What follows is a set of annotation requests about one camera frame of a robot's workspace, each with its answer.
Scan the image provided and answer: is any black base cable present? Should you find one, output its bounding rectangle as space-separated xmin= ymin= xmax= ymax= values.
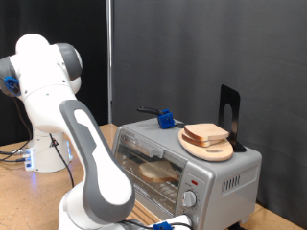
xmin=0 ymin=157 xmax=28 ymax=164

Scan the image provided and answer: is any base cable with silver connector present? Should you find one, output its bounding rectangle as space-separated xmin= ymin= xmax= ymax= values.
xmin=0 ymin=148 xmax=32 ymax=157

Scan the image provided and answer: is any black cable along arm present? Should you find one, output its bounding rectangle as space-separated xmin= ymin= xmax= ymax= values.
xmin=0 ymin=95 xmax=193 ymax=230

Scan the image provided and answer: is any vertical metal pole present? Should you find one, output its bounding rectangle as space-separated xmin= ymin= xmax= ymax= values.
xmin=106 ymin=0 xmax=114 ymax=125

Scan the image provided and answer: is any blue cable clip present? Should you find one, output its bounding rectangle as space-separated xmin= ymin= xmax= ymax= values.
xmin=152 ymin=220 xmax=175 ymax=230
xmin=3 ymin=75 xmax=22 ymax=97

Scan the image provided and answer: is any wire oven rack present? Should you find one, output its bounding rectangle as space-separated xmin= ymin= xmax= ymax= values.
xmin=118 ymin=149 xmax=183 ymax=212

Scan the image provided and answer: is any black metal bookend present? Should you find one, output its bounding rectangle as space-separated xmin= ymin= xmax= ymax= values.
xmin=218 ymin=83 xmax=248 ymax=153

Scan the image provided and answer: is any silver toaster oven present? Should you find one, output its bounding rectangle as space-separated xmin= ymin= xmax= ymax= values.
xmin=111 ymin=115 xmax=263 ymax=230

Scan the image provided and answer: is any silver oven knob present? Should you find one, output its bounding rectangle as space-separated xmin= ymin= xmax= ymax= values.
xmin=181 ymin=190 xmax=199 ymax=209

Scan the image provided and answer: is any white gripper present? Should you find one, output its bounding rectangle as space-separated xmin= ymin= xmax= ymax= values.
xmin=147 ymin=214 xmax=194 ymax=230

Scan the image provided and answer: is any glass oven door with handle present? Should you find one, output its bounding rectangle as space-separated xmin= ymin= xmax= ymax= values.
xmin=113 ymin=127 xmax=190 ymax=221

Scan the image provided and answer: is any white bread slice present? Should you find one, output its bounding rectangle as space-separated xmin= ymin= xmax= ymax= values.
xmin=181 ymin=132 xmax=224 ymax=149
xmin=138 ymin=159 xmax=180 ymax=184
xmin=183 ymin=123 xmax=230 ymax=143

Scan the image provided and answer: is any round wooden plate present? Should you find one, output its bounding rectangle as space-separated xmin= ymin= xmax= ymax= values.
xmin=177 ymin=128 xmax=235 ymax=162

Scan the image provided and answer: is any black spatula with blue block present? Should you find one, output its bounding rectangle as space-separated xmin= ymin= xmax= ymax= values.
xmin=136 ymin=105 xmax=187 ymax=130

